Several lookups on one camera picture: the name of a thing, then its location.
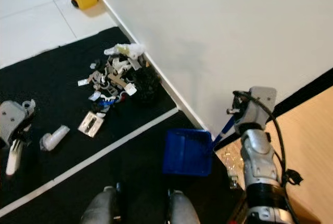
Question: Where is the black-handled white brush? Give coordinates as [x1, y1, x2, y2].
[6, 138, 22, 177]

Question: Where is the blue plastic dustpan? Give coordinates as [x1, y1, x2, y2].
[161, 114, 238, 177]

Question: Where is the black floor mat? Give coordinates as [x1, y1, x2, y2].
[0, 27, 245, 224]

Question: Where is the clear plastic bag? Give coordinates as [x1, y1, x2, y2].
[219, 149, 245, 189]

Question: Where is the silver foil packet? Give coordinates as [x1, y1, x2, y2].
[78, 111, 105, 138]

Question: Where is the small blue scrap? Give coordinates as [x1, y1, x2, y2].
[98, 98, 119, 106]

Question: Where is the tan cardboard strip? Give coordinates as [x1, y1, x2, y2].
[107, 73, 138, 97]

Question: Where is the grey right robot leg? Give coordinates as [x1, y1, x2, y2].
[168, 189, 203, 224]

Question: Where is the grey robot leg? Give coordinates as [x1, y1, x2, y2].
[83, 185, 125, 224]
[168, 189, 203, 224]

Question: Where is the grey left robot leg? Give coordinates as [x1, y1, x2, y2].
[83, 185, 125, 224]

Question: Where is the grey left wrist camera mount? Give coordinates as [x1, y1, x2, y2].
[0, 99, 29, 147]

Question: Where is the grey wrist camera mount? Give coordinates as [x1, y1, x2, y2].
[0, 99, 29, 147]
[237, 86, 277, 134]

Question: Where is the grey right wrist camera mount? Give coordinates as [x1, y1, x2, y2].
[237, 86, 277, 134]

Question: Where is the black door frame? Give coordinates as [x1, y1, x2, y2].
[211, 67, 333, 152]

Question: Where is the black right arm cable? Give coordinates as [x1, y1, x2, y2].
[233, 91, 303, 223]

